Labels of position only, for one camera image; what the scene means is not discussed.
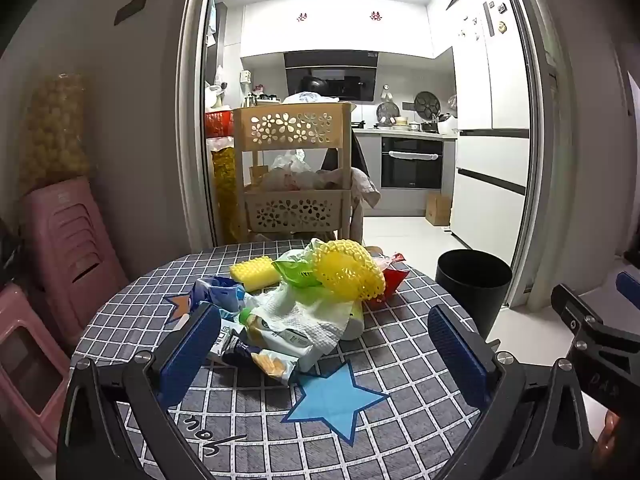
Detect dark wall plate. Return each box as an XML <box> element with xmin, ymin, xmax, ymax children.
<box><xmin>114</xmin><ymin>0</ymin><xmax>149</xmax><ymax>26</ymax></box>

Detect person's right hand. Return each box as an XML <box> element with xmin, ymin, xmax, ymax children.
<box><xmin>595</xmin><ymin>410</ymin><xmax>623</xmax><ymax>466</ymax></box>

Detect snack packet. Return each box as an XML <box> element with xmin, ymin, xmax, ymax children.
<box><xmin>250</xmin><ymin>350</ymin><xmax>298</xmax><ymax>386</ymax></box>

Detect white paper towel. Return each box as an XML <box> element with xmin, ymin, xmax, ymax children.
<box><xmin>255</xmin><ymin>282</ymin><xmax>353</xmax><ymax>371</ymax></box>

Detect dark cloth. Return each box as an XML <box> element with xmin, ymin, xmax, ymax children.
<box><xmin>320</xmin><ymin>130</ymin><xmax>371</xmax><ymax>176</ymax></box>

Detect red plastic wrapper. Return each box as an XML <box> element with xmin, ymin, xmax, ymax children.
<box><xmin>367</xmin><ymin>252</ymin><xmax>411</xmax><ymax>308</ymax></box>

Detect yellow mesh bag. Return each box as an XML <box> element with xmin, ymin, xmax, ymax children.
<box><xmin>212</xmin><ymin>147</ymin><xmax>248</xmax><ymax>243</ymax></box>

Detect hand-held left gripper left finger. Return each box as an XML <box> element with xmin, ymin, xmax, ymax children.
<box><xmin>56</xmin><ymin>302</ymin><xmax>223</xmax><ymax>480</ymax></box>

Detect black trash bin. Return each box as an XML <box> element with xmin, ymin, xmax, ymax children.
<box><xmin>435</xmin><ymin>250</ymin><xmax>513</xmax><ymax>338</ymax></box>

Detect red basket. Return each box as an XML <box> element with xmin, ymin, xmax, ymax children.
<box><xmin>205</xmin><ymin>110</ymin><xmax>235</xmax><ymax>138</ymax></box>

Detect grey checked tablecloth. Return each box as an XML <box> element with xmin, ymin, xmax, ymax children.
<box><xmin>70</xmin><ymin>240</ymin><xmax>506</xmax><ymax>480</ymax></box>

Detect black built-in oven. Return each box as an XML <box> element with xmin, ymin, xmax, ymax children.
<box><xmin>381</xmin><ymin>137</ymin><xmax>444</xmax><ymax>191</ymax></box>

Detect round dark pan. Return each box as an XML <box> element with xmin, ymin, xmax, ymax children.
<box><xmin>414</xmin><ymin>91</ymin><xmax>441</xmax><ymax>117</ymax></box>

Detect beige storage cart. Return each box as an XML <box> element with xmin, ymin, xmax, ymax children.
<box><xmin>232</xmin><ymin>101</ymin><xmax>358</xmax><ymax>241</ymax></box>

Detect yellow sponge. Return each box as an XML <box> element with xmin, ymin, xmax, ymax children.
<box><xmin>230</xmin><ymin>256</ymin><xmax>281</xmax><ymax>292</ymax></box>

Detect sliding door frame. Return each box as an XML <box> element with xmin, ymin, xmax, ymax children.
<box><xmin>175</xmin><ymin>0</ymin><xmax>566</xmax><ymax>311</ymax></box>

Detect blue white packet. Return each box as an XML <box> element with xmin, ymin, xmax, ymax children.
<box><xmin>192</xmin><ymin>276</ymin><xmax>261</xmax><ymax>321</ymax></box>

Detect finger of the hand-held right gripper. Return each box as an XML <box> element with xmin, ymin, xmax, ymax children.
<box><xmin>551</xmin><ymin>284</ymin><xmax>640</xmax><ymax>416</ymax></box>
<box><xmin>616</xmin><ymin>270</ymin><xmax>640</xmax><ymax>311</ymax></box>

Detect black range hood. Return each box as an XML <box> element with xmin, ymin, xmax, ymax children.
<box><xmin>284</xmin><ymin>51</ymin><xmax>378</xmax><ymax>101</ymax></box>

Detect yellow mesh scrubber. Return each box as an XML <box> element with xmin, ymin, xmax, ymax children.
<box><xmin>312</xmin><ymin>240</ymin><xmax>387</xmax><ymax>303</ymax></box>

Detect grey kitchen counter cabinet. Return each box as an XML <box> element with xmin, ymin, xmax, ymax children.
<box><xmin>352</xmin><ymin>127</ymin><xmax>458</xmax><ymax>213</ymax></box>

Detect green plastic wrapper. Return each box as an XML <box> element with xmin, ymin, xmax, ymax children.
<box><xmin>272</xmin><ymin>247</ymin><xmax>326</xmax><ymax>291</ymax></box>

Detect white upper cabinets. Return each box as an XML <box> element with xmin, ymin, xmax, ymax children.
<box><xmin>240</xmin><ymin>0</ymin><xmax>433</xmax><ymax>60</ymax></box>

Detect stacked pink plastic stools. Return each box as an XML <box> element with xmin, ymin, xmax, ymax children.
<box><xmin>20</xmin><ymin>177</ymin><xmax>128</xmax><ymax>356</ymax></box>

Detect pink plastic stool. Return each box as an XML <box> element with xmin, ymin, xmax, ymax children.
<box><xmin>0</xmin><ymin>282</ymin><xmax>71</xmax><ymax>456</ymax></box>

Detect bag of yellow puffs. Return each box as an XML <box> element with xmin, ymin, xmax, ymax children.
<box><xmin>20</xmin><ymin>74</ymin><xmax>91</xmax><ymax>193</ymax></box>

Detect plastic bags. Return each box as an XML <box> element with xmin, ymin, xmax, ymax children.
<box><xmin>260</xmin><ymin>149</ymin><xmax>346</xmax><ymax>193</ymax></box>

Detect beige pink cloth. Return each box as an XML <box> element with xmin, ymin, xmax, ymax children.
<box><xmin>350</xmin><ymin>167</ymin><xmax>381</xmax><ymax>241</ymax></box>

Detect white refrigerator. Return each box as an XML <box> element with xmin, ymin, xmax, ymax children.
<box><xmin>450</xmin><ymin>0</ymin><xmax>531</xmax><ymax>256</ymax></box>

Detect dark blue white tube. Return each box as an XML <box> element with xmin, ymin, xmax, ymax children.
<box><xmin>210</xmin><ymin>327</ymin><xmax>251</xmax><ymax>366</ymax></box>

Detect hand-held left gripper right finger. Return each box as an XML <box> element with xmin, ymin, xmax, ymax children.
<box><xmin>427</xmin><ymin>304</ymin><xmax>598</xmax><ymax>480</ymax></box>

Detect cardboard box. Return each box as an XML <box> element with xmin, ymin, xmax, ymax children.
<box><xmin>425</xmin><ymin>192</ymin><xmax>453</xmax><ymax>226</ymax></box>

